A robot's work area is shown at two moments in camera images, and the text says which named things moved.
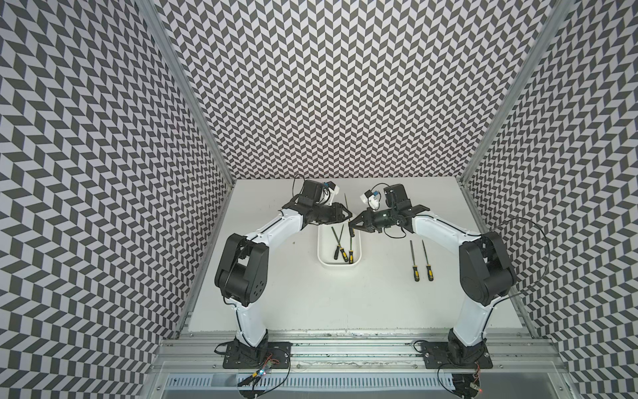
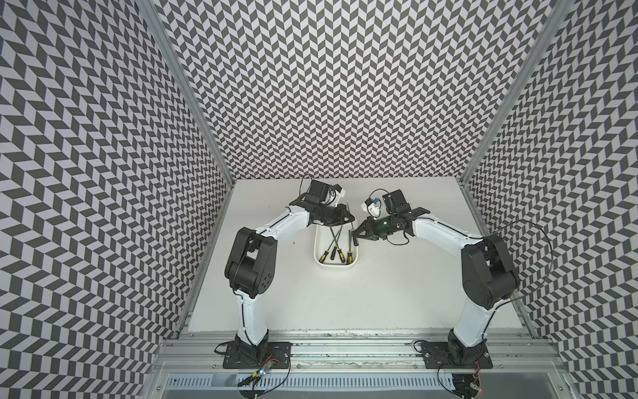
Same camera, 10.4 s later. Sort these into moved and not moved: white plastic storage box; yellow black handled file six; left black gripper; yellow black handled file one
Moved: yellow black handled file six
Not moved: yellow black handled file one; left black gripper; white plastic storage box
